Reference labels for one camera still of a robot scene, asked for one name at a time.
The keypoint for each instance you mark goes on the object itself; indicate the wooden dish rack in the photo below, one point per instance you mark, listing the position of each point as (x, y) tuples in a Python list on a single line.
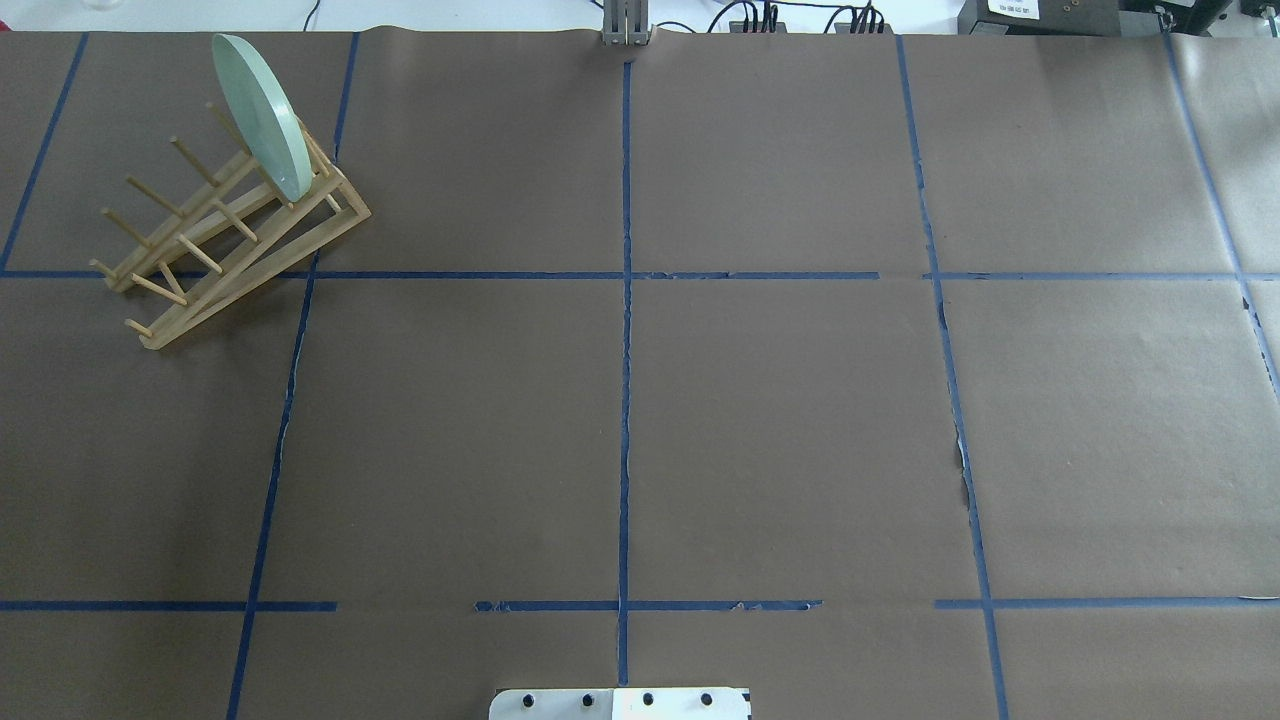
[(233, 234)]

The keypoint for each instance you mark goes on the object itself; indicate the light green ceramic plate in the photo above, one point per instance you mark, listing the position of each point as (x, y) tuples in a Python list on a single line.
[(263, 114)]

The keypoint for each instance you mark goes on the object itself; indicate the black usb hub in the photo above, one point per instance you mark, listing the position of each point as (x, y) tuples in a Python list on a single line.
[(864, 19), (758, 19)]

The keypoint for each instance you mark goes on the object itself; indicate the black usb hub right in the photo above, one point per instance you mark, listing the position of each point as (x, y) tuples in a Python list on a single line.
[(864, 19)]

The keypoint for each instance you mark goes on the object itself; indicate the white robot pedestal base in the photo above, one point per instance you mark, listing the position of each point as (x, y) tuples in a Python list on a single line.
[(623, 703)]

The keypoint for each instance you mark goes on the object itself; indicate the aluminium frame post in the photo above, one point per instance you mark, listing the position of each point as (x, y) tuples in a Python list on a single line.
[(625, 22)]

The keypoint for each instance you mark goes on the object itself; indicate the black box with label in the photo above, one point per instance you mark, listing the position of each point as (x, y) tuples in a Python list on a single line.
[(1064, 18)]

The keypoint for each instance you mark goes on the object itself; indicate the black usb hub left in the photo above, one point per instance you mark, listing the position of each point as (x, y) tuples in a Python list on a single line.
[(758, 19)]

